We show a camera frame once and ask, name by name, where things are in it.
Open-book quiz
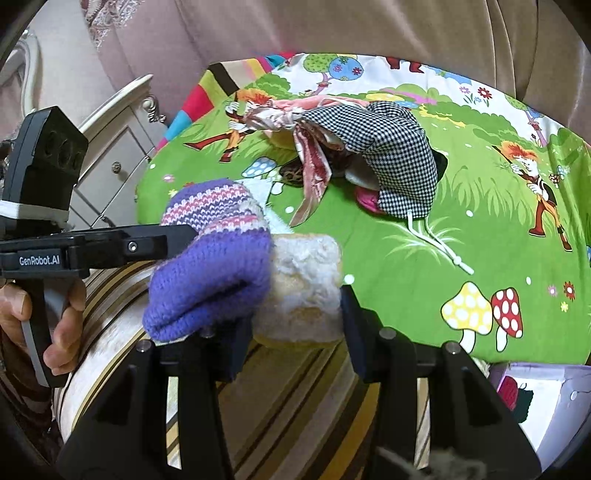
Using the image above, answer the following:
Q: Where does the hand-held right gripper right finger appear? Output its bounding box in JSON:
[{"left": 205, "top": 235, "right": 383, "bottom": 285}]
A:
[{"left": 340, "top": 286, "right": 541, "bottom": 480}]

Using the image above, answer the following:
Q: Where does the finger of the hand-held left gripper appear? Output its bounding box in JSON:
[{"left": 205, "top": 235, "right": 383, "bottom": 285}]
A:
[{"left": 90, "top": 224, "right": 197, "bottom": 272}]

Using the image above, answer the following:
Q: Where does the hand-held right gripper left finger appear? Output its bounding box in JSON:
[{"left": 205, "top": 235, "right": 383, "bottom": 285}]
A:
[{"left": 58, "top": 323, "right": 252, "bottom": 480}]

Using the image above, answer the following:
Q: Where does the fluffy beige cloth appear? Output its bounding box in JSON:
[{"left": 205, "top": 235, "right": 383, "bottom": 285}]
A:
[{"left": 252, "top": 233, "right": 345, "bottom": 348}]

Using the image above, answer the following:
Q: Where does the leopard print cloth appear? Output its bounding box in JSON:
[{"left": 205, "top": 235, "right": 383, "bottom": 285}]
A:
[{"left": 278, "top": 157, "right": 308, "bottom": 185}]

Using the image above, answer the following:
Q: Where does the red white floral scarf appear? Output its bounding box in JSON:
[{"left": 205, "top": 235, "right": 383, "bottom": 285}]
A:
[{"left": 288, "top": 122, "right": 333, "bottom": 227}]

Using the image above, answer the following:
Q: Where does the black white houndstooth hat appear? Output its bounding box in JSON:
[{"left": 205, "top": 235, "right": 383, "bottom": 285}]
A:
[{"left": 302, "top": 100, "right": 474, "bottom": 275}]

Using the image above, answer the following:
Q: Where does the purple storage box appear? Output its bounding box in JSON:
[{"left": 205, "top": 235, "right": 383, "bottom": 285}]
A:
[{"left": 489, "top": 362, "right": 591, "bottom": 467}]

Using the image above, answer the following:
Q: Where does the person's left hand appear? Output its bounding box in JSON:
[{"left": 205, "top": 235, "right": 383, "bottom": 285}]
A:
[{"left": 0, "top": 279, "right": 87, "bottom": 377}]

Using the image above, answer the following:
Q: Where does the olive striped blanket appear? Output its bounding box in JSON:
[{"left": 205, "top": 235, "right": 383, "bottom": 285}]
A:
[{"left": 53, "top": 261, "right": 490, "bottom": 480}]

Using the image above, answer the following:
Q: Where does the white nightstand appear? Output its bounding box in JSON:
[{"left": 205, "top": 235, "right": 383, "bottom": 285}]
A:
[{"left": 69, "top": 74, "right": 167, "bottom": 232}]

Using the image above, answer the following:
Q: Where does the magenta cloth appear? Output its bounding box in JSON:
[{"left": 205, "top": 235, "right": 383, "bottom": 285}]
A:
[{"left": 353, "top": 187, "right": 386, "bottom": 215}]

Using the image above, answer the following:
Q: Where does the mauve lace-trimmed curtain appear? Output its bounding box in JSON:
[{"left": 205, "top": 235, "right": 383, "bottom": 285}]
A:
[{"left": 81, "top": 0, "right": 213, "bottom": 121}]

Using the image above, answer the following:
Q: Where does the peach satin cloth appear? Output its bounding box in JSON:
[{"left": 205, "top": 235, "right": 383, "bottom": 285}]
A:
[{"left": 242, "top": 95, "right": 352, "bottom": 139}]

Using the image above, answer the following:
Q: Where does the green cartoon printed bed sheet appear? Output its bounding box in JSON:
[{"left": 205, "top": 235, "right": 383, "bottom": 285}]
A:
[{"left": 135, "top": 52, "right": 591, "bottom": 365}]

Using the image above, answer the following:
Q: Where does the beige curtain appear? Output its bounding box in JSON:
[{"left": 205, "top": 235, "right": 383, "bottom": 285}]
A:
[{"left": 175, "top": 0, "right": 591, "bottom": 139}]

